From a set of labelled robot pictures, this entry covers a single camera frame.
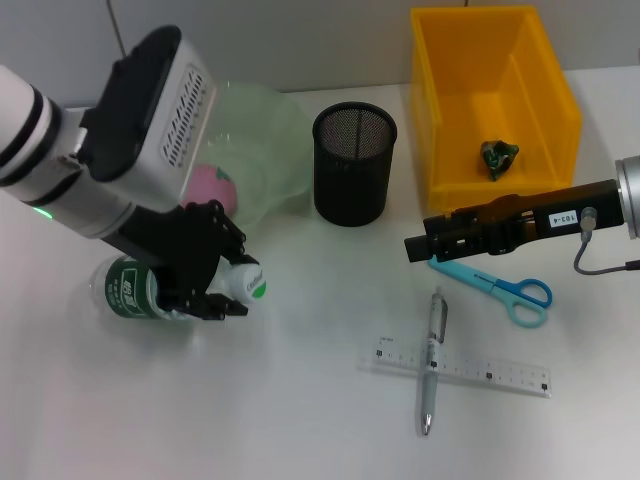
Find silver grey pen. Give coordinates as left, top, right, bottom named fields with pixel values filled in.
left=415, top=285, right=450, bottom=437

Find blue scissors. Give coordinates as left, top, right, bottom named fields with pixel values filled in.
left=427, top=257, right=554, bottom=329

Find clear plastic ruler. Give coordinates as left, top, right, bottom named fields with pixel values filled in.
left=357, top=335, right=553, bottom=399

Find black mesh pen holder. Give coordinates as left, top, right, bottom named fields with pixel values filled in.
left=312, top=101, right=398, bottom=227

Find pink toy peach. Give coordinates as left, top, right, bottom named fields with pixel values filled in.
left=182, top=164, right=240, bottom=216

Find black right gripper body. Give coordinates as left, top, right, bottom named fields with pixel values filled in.
left=469, top=179, right=626, bottom=256

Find yellow plastic bin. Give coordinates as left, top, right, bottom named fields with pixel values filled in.
left=409, top=4, right=585, bottom=216

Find clear water bottle green label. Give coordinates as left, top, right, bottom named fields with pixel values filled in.
left=89, top=253, right=269, bottom=324

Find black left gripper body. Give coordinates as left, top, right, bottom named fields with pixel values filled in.
left=99, top=199, right=249, bottom=321

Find green glass fruit bowl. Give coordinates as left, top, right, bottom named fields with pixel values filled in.
left=182, top=82, right=314, bottom=231

